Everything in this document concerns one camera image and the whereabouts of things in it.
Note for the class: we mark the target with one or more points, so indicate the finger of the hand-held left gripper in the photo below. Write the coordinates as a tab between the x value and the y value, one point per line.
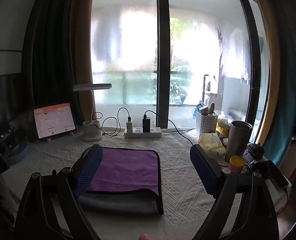
21	153

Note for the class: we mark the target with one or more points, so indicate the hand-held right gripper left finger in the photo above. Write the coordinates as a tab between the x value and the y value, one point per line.
87	172

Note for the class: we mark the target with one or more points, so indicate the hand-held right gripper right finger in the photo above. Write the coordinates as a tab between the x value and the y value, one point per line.
204	172

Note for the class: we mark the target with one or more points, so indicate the purple towel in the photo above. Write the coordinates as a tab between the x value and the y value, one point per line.
125	167

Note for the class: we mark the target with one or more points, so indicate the grey towel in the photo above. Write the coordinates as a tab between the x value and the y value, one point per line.
112	203

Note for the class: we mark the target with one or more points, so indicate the person's right hand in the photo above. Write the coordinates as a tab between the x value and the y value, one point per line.
144	237

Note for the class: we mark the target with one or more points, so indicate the white textured tablecloth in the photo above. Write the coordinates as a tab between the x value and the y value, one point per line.
178	170

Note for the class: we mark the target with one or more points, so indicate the yellow plastic bag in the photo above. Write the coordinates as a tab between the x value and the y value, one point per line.
210	143
224	123

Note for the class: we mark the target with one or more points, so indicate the yellow lid jar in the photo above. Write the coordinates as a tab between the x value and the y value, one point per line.
236	163

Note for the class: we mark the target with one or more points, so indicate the white desk lamp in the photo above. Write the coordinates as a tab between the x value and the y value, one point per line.
92	130

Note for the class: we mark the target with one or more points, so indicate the white tablet stand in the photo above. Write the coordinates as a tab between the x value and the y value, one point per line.
70	133

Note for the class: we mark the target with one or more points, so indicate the steel tumbler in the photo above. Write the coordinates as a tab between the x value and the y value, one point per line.
238	142

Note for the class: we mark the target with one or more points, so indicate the tablet with lit screen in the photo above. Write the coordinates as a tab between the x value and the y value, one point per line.
54	120

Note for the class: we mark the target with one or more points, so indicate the white perforated basket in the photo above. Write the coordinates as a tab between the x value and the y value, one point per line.
206	123

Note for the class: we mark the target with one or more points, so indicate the black round device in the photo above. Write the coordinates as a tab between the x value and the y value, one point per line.
255	151

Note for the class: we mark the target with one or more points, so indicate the white charger plug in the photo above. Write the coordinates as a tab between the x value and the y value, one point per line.
129	127

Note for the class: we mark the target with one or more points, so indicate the tape rolls in basket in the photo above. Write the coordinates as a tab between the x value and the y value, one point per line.
206	109

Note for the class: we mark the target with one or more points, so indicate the white power strip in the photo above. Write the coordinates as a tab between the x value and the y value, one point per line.
143	132

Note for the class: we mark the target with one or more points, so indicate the black flat device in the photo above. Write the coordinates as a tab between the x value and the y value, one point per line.
273	172

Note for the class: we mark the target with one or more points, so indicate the black charger plug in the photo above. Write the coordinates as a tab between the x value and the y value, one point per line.
146	123

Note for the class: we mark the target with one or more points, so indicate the dark green curtain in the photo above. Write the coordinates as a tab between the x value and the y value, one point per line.
50	55

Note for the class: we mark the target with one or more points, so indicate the teal curtain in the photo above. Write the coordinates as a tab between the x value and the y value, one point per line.
285	105

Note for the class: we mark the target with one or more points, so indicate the hanging white shirt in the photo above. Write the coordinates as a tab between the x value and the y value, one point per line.
235	55

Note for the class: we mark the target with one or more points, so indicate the tan curtain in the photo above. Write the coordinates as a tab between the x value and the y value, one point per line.
81	42
268	55

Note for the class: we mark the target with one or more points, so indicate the black window frame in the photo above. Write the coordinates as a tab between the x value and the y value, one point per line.
163	55

